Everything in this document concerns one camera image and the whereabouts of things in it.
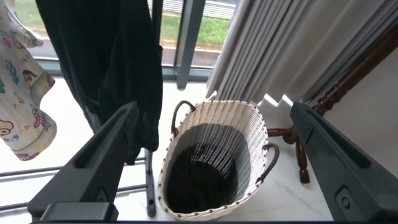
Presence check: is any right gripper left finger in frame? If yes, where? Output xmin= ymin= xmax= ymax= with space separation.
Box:
xmin=27 ymin=101 xmax=140 ymax=222

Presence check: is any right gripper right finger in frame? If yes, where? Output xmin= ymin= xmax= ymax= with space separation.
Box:
xmin=289 ymin=101 xmax=398 ymax=222

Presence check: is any cream printed garment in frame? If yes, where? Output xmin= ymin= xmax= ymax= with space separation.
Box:
xmin=0 ymin=0 xmax=58 ymax=162

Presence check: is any black garment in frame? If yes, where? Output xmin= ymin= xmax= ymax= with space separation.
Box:
xmin=35 ymin=0 xmax=164 ymax=166

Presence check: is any white laundry basket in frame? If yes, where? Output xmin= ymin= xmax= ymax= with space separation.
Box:
xmin=157 ymin=99 xmax=280 ymax=222

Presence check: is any dark brown wooden stand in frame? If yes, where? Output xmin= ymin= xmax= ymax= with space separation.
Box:
xmin=267 ymin=26 xmax=398 ymax=184

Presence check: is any beige curtain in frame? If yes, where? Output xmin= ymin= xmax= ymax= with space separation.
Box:
xmin=205 ymin=0 xmax=398 ymax=105

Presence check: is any window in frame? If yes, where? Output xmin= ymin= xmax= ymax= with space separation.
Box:
xmin=14 ymin=0 xmax=237 ymax=91

